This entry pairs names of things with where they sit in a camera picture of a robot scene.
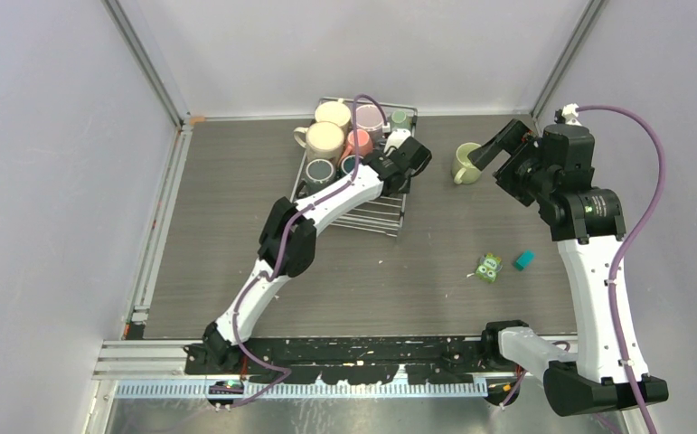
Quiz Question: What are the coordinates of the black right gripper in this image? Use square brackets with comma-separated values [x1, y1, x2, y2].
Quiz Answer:
[468, 118, 554, 206]

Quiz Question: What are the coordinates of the dark teal mug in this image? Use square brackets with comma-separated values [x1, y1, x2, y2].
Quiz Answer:
[339, 155, 362, 179]

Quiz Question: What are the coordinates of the light green mug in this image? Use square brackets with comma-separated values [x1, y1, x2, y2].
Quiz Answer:
[451, 142, 482, 185]

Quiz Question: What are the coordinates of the dark grey mug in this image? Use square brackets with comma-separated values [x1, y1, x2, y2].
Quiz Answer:
[296, 158, 335, 198]

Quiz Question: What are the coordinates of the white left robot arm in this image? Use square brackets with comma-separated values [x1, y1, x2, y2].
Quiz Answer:
[203, 137, 432, 374]

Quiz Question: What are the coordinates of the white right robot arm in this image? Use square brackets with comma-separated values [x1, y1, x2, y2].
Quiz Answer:
[469, 119, 669, 416]

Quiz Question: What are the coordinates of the salmon pink mug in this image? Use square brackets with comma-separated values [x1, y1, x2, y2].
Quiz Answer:
[338, 129, 373, 165]

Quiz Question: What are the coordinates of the small sage green cup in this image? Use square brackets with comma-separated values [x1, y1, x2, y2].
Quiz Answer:
[387, 109, 413, 133]

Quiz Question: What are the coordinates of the mauve pink mug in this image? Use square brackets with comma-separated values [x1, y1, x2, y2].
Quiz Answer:
[347, 104, 386, 144]

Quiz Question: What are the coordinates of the cream mug front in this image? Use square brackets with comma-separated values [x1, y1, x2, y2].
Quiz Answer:
[293, 121, 345, 164]

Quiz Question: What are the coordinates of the cream mug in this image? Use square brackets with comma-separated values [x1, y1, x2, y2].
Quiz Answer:
[293, 121, 345, 164]
[315, 99, 352, 133]

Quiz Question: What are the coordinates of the cream mug back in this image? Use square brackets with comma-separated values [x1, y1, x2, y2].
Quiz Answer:
[315, 99, 352, 133]

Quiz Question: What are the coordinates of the teal toy block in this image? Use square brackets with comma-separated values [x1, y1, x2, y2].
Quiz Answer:
[513, 250, 535, 270]

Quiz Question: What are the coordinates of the green toy monster block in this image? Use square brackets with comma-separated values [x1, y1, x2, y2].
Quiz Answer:
[475, 253, 503, 283]

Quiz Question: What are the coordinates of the metal wire dish rack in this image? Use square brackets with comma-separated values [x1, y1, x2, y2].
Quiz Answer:
[287, 97, 419, 239]

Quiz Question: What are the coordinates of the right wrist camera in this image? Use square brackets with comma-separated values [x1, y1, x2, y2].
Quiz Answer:
[554, 103, 581, 126]

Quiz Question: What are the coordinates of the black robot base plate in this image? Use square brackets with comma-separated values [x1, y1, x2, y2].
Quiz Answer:
[184, 335, 518, 385]

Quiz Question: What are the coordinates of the aluminium front rail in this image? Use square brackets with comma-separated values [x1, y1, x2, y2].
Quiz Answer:
[92, 340, 511, 401]

